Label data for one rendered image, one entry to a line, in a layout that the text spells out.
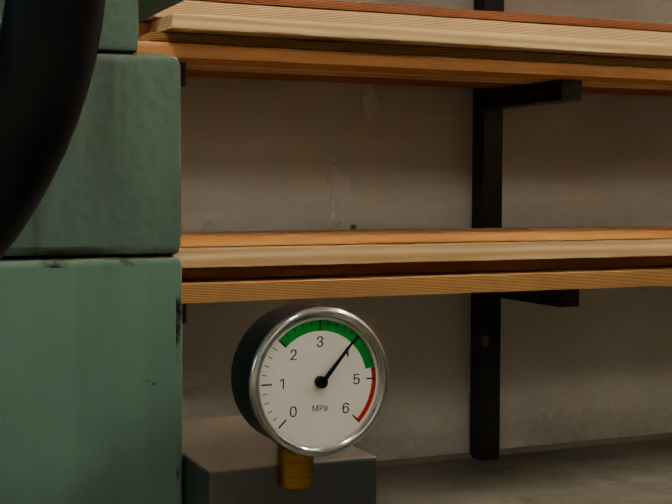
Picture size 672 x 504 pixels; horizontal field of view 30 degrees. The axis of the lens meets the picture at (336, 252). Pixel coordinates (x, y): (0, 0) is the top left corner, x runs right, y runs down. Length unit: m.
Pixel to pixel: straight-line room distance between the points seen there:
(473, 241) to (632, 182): 0.91
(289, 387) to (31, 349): 0.11
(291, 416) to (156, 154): 0.13
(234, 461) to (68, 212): 0.13
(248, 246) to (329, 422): 2.17
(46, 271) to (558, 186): 3.09
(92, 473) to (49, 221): 0.11
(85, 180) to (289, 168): 2.65
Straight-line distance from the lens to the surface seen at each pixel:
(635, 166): 3.74
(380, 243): 2.86
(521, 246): 2.94
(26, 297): 0.55
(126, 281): 0.56
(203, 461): 0.56
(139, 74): 0.56
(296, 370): 0.52
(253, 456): 0.57
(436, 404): 3.43
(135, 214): 0.56
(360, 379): 0.53
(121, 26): 0.56
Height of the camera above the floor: 0.74
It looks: 3 degrees down
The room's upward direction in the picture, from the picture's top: straight up
